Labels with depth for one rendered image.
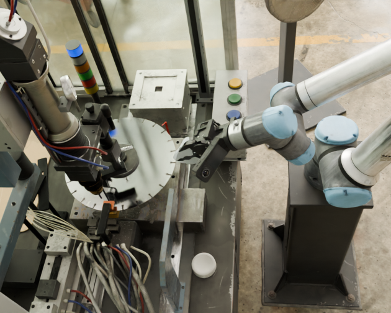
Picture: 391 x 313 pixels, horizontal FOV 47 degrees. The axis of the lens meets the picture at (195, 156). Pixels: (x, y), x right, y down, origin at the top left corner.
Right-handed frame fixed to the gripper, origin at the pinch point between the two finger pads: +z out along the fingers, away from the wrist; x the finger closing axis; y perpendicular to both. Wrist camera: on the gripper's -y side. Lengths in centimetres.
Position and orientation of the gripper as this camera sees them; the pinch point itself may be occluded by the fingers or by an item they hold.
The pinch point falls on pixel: (176, 159)
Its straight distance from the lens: 122.3
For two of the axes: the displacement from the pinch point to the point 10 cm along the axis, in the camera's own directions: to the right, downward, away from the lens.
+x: -6.4, -5.6, -5.2
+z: -7.3, 2.1, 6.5
